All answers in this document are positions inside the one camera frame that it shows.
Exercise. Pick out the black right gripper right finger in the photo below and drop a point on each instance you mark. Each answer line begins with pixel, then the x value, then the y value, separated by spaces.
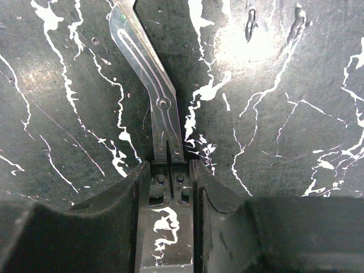
pixel 274 233

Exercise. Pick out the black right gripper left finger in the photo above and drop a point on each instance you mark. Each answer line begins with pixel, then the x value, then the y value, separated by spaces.
pixel 101 234

